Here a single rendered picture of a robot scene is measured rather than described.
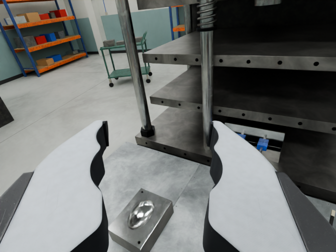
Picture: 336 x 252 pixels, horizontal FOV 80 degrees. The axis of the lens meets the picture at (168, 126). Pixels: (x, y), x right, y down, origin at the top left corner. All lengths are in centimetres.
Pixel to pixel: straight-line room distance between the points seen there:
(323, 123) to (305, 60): 27
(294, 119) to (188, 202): 56
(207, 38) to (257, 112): 40
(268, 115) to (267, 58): 25
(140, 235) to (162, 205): 13
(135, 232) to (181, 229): 17
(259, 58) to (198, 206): 64
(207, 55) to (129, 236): 75
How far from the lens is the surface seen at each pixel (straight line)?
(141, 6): 115
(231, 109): 103
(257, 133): 105
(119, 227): 80
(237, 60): 94
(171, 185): 96
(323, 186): 109
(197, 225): 84
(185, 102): 111
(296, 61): 91
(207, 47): 92
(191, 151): 115
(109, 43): 465
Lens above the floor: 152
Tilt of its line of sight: 32 degrees down
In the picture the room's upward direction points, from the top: 8 degrees counter-clockwise
